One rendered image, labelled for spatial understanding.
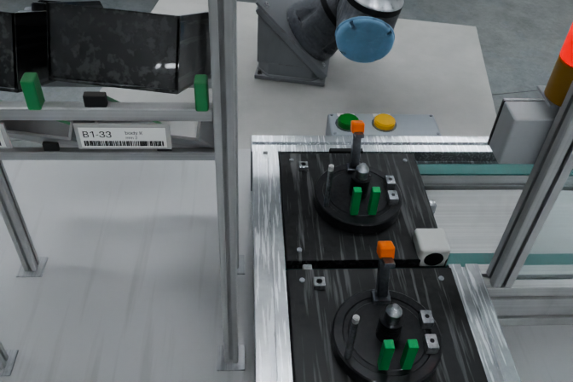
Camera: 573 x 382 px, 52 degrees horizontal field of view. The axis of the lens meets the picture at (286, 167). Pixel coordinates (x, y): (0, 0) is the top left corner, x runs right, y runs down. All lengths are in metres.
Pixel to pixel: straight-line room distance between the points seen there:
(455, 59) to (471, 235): 0.67
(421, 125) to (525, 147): 0.42
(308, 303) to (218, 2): 0.46
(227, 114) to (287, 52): 0.83
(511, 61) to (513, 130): 2.71
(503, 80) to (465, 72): 1.72
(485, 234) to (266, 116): 0.54
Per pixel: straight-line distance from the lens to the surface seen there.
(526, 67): 3.42
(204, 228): 1.04
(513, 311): 0.97
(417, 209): 0.96
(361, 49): 1.20
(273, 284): 0.85
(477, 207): 1.08
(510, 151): 0.75
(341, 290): 0.83
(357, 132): 0.93
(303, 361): 0.77
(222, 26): 0.50
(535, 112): 0.74
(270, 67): 1.39
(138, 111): 0.55
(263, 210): 0.93
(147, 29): 0.58
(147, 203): 1.10
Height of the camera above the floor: 1.64
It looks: 42 degrees down
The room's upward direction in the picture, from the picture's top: 4 degrees clockwise
